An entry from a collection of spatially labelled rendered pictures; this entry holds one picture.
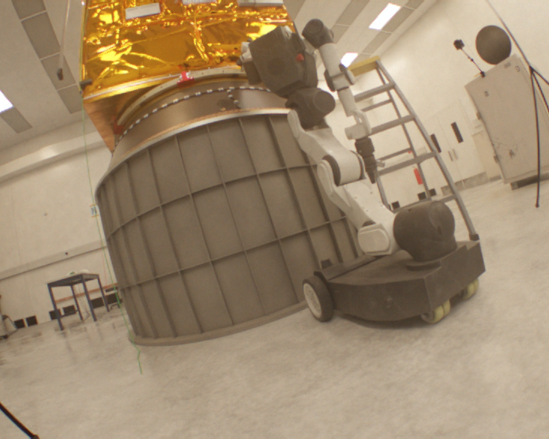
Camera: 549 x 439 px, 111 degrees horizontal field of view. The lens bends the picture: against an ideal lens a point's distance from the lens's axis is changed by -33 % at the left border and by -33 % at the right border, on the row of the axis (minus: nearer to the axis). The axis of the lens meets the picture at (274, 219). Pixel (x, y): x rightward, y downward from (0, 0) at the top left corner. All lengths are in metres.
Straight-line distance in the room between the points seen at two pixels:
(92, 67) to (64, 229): 6.03
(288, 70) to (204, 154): 0.66
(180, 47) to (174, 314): 1.95
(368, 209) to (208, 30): 2.04
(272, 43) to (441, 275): 1.18
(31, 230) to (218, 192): 7.37
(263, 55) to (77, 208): 7.07
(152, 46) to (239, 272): 1.84
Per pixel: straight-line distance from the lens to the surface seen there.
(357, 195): 1.15
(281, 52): 1.38
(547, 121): 3.83
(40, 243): 8.33
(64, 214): 8.09
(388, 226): 0.97
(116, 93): 2.26
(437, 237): 0.86
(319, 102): 1.26
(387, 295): 0.89
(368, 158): 1.37
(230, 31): 2.61
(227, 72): 2.21
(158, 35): 2.53
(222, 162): 1.61
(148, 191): 1.73
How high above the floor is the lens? 0.39
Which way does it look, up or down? 4 degrees up
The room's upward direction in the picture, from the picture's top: 18 degrees counter-clockwise
